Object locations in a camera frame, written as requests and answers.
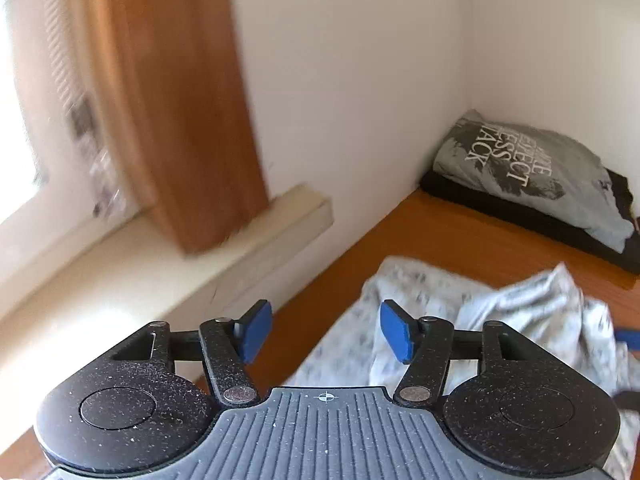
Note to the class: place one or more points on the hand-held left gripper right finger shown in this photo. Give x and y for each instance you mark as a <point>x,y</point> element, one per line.
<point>397,330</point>

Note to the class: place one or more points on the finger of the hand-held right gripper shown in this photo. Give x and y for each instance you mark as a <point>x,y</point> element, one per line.
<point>629,340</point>
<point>629,400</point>

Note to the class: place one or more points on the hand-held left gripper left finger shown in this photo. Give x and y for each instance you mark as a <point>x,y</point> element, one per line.
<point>257,330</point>

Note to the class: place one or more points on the white checker-print garment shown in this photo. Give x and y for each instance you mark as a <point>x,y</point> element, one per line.
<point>500,310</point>

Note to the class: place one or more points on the black folded clothes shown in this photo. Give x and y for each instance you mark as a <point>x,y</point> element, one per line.
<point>622,200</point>

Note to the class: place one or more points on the cream stone window sill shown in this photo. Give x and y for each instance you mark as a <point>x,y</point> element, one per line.
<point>125,260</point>

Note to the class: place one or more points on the grey printed t-shirt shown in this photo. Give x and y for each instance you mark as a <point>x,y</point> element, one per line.
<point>550,185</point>

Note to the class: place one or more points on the white framed window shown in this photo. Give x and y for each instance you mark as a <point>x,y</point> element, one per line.
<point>20,110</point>

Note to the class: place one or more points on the wooden window frame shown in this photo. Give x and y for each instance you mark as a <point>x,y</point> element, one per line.
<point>175,110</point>

